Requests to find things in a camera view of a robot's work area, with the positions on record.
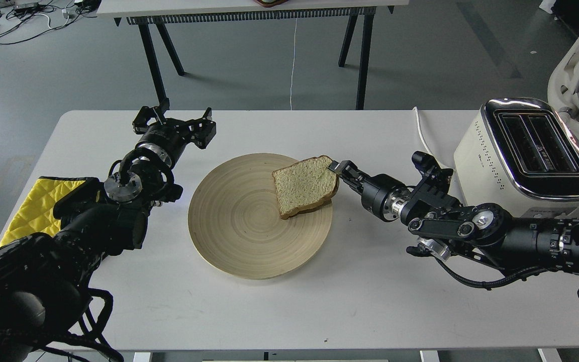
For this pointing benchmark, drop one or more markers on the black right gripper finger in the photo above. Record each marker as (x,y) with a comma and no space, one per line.
(346,170)
(354,183)

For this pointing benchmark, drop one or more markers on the yellow quilted cloth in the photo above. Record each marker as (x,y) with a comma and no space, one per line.
(36,211)

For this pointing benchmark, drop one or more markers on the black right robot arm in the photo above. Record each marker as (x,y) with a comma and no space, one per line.
(482,246)

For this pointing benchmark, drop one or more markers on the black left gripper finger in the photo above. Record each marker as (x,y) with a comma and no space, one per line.
(201,131)
(146,113)

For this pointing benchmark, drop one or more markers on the white background table black legs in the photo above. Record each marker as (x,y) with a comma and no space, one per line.
(204,40)

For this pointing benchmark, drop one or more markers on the slice of bread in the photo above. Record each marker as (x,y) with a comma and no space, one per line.
(304,185)

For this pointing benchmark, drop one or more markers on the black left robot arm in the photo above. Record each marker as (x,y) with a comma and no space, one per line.
(45,295)

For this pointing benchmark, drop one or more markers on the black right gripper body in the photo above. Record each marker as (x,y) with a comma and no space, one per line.
(382,195)

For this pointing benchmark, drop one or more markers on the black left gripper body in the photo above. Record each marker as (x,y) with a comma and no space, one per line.
(172,136)

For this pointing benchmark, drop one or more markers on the round wooden plate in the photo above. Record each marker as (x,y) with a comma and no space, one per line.
(235,224)

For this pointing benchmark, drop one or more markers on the cream chrome toaster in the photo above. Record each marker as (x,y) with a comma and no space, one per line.
(517,153)

